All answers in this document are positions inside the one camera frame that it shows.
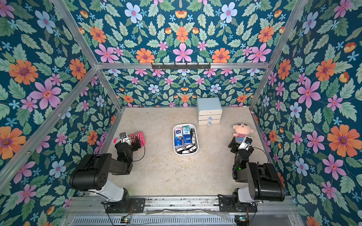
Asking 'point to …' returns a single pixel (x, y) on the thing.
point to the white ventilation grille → (153, 220)
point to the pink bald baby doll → (242, 130)
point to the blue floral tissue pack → (178, 141)
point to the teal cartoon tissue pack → (186, 130)
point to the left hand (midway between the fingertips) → (129, 138)
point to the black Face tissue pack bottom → (186, 152)
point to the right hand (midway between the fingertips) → (242, 139)
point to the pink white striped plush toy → (137, 135)
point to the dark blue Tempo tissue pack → (187, 138)
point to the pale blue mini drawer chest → (209, 110)
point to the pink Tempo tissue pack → (178, 132)
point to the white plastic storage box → (194, 149)
